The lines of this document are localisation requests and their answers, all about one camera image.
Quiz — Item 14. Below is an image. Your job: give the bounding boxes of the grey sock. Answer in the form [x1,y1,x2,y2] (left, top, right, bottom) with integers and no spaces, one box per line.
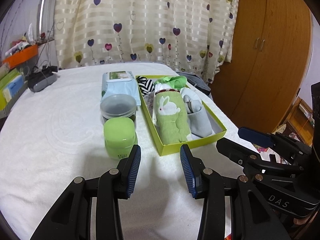
[181,87,212,138]

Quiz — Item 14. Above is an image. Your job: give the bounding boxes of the green rabbit sock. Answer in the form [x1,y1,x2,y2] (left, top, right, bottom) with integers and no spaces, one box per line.
[155,91,192,145]

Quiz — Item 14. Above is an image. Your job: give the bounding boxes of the wooden side furniture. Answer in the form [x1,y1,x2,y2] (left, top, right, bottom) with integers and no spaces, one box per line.
[273,97,314,146]

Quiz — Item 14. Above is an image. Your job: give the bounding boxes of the green plastic jar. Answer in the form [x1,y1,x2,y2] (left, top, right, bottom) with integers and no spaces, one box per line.
[104,117,137,159]

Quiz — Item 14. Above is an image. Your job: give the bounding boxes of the wooden wardrobe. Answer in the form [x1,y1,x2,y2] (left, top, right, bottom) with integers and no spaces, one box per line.
[211,0,312,132]

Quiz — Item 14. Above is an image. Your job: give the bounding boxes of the green-edged white box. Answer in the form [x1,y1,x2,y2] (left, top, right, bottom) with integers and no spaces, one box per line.
[136,75,227,156]

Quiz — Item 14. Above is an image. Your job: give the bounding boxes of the folded jeans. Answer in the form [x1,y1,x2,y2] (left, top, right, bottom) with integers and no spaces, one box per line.
[176,72,211,96]

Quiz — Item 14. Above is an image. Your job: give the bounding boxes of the round grey lidded container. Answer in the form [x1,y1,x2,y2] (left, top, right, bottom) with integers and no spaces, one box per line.
[100,94,137,122]

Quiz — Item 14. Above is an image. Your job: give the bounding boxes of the green cloth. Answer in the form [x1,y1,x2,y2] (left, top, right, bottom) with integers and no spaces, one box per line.
[154,76,187,90]

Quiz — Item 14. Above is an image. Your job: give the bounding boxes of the white rolled sock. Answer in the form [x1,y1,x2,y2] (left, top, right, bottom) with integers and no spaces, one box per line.
[155,83,178,95]

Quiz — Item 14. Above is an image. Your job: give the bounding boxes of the striped storage tray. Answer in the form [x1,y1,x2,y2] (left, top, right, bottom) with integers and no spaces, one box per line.
[0,81,28,119]

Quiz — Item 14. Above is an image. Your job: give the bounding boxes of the black white striped sock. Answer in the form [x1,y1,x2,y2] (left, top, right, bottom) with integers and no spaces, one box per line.
[136,76,155,96]

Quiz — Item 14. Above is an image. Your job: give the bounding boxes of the wet wipes pack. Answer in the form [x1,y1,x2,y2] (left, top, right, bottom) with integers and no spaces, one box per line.
[101,70,141,106]

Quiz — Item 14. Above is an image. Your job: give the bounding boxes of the grey VR headset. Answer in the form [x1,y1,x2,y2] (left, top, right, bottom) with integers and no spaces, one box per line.
[26,65,59,93]

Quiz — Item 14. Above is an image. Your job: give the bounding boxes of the heart pattern curtain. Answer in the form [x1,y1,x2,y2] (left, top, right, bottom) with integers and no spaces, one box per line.
[54,0,239,83]

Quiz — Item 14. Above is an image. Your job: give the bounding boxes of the blue tissue pack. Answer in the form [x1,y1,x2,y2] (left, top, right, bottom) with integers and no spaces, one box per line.
[2,75,24,102]

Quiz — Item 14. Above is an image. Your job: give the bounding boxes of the green cardboard box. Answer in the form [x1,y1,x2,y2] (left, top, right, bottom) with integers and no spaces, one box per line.
[0,69,22,110]

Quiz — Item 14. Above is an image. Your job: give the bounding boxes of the orange tray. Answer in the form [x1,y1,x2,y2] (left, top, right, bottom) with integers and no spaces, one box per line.
[2,44,38,68]

